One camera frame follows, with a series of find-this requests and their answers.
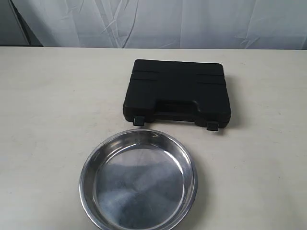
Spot black plastic tool case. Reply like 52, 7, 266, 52
123, 59, 231, 131

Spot white backdrop curtain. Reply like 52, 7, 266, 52
0, 0, 307, 50

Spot round stainless steel tray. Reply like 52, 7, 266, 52
79, 128, 198, 230

